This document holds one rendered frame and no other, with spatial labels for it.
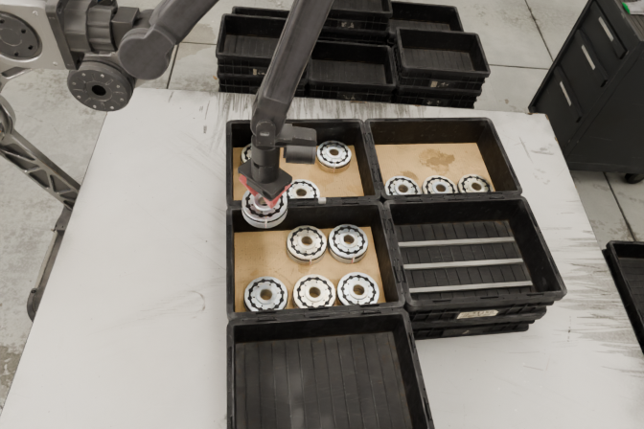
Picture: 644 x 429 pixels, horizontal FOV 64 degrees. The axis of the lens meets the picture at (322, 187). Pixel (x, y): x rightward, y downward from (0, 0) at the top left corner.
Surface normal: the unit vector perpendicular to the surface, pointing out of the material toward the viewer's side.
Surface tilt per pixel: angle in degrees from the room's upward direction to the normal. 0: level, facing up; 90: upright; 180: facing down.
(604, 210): 0
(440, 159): 0
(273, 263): 0
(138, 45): 82
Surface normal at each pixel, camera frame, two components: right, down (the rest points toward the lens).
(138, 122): 0.10, -0.62
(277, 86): 0.04, 0.57
